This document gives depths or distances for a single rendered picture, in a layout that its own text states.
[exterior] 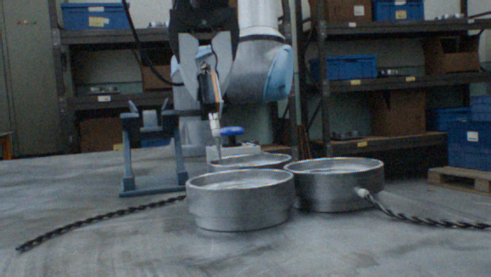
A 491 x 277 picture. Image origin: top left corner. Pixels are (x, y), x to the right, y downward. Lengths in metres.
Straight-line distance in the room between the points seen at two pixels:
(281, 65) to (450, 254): 0.69
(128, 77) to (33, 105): 0.84
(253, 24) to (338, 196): 0.63
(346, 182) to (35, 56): 3.98
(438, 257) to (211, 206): 0.19
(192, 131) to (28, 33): 3.43
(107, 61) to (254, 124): 1.47
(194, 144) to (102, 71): 3.55
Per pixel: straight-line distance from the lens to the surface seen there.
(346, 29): 4.42
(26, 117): 4.35
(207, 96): 0.64
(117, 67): 4.54
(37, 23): 4.38
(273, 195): 0.44
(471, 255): 0.38
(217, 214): 0.44
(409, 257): 0.37
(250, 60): 1.01
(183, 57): 0.66
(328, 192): 0.48
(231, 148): 0.71
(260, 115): 4.70
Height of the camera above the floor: 0.92
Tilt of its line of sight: 5 degrees down
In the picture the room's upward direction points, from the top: 4 degrees counter-clockwise
